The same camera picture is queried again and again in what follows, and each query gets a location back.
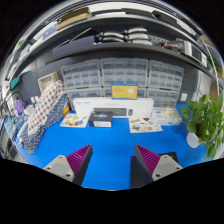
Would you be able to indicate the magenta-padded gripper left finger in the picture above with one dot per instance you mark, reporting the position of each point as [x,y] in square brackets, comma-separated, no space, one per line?
[78,160]

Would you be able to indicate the small black box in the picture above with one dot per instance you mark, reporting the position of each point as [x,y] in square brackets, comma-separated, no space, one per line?
[100,119]

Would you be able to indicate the small illustrated card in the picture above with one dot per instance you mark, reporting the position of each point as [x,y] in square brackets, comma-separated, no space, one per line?
[73,120]

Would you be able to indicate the large illustrated card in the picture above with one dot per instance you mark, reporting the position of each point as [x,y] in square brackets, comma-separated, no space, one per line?
[145,125]

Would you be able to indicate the green potted plant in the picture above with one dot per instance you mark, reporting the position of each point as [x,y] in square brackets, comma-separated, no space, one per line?
[200,120]

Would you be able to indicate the long white keyboard box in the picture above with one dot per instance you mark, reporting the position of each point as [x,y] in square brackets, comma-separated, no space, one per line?
[83,105]

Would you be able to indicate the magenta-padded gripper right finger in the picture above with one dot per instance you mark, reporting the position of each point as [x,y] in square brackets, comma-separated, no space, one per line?
[148,160]

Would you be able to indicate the yellow flat box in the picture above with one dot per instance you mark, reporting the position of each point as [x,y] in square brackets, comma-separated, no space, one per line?
[124,91]

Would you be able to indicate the white plastic crate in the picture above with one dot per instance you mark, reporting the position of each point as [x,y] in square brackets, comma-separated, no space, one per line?
[47,80]

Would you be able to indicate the grey drawer cabinet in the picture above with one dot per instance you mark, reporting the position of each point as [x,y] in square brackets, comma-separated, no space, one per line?
[123,71]
[81,75]
[165,76]

